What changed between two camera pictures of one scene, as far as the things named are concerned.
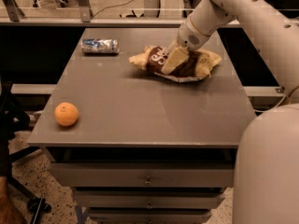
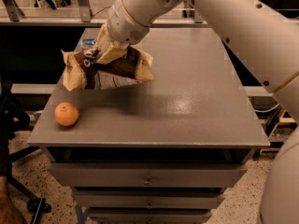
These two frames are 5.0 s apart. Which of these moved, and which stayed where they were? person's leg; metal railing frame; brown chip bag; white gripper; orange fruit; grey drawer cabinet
Moved: brown chip bag; white gripper
Stayed: orange fruit; person's leg; metal railing frame; grey drawer cabinet
